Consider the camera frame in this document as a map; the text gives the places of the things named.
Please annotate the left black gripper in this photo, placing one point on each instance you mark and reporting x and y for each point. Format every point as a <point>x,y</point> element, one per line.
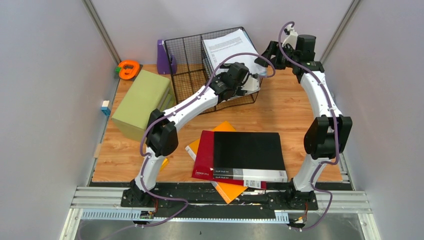
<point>238,91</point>

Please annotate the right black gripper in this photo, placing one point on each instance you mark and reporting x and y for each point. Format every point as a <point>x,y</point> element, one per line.
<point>273,49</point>

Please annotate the papers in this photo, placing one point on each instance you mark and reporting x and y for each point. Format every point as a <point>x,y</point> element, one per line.
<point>220,48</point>

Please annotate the black wire mesh basket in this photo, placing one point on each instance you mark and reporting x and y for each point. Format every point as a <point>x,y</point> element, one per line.
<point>190,63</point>

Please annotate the black clip file folder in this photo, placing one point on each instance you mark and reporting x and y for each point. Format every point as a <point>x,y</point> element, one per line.
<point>272,167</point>

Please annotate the red folder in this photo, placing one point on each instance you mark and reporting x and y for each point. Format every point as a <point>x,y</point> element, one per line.
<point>203,155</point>

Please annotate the green drawer cabinet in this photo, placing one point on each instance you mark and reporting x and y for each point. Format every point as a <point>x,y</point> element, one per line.
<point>148,92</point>

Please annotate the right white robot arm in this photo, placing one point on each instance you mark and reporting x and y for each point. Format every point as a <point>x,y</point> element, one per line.
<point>327,136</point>

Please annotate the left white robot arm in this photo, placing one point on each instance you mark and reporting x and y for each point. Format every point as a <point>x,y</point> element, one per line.
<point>226,82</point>

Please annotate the purple tape dispenser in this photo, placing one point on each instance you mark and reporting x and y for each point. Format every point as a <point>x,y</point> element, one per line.
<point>166,63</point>

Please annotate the orange folder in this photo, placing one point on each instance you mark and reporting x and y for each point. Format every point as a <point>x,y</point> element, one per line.
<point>228,192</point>

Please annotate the yellow grid box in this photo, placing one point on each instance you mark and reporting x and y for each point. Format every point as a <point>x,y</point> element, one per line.
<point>164,164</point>

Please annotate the orange tape roll holder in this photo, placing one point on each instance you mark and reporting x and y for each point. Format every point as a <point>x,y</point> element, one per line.
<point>128,70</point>

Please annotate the blue white toy brick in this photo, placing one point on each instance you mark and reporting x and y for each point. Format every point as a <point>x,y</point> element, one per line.
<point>106,107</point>

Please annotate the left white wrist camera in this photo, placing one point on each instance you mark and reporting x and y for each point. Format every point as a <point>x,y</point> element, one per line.
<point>252,85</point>

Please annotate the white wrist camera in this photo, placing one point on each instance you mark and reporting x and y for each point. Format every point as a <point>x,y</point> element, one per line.
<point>252,85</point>
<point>292,37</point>

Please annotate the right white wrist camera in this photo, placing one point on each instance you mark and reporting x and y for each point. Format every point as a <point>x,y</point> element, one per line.
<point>292,37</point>

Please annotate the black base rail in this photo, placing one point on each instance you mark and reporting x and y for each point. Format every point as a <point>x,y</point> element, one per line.
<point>206,202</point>

